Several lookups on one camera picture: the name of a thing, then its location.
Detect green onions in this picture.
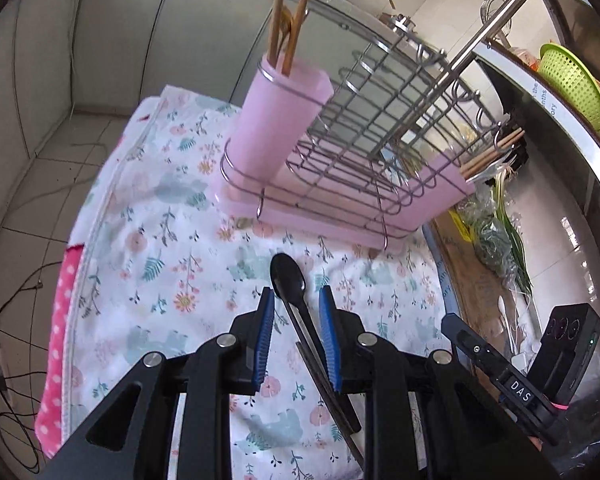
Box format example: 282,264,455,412
490,170,536,296

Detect black plastic spoon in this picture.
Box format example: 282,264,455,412
270,253,331,366

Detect white plastic spoon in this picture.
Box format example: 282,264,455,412
495,295,519,356

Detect floral printed cloth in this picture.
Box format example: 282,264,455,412
62,85,461,480

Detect kitchen counter cabinets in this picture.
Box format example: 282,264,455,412
0,0,456,161

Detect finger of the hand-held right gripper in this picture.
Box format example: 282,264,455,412
441,313,512,387

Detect black plastic utensil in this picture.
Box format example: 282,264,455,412
295,341,365,468

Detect pink polka dot cloth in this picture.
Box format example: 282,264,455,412
34,246,86,456

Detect pink utensil holder wire rack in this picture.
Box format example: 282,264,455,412
220,20,527,252

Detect plastic bag of vegetables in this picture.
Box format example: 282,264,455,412
455,195,531,286

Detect green plastic basket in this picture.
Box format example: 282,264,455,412
537,42,600,133

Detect metal strainer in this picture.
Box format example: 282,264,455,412
477,0,511,46

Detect brown cardboard sheet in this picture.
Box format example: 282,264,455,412
430,210,546,361

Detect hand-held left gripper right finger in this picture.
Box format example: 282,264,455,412
318,285,561,480

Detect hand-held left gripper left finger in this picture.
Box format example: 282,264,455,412
40,287,276,480

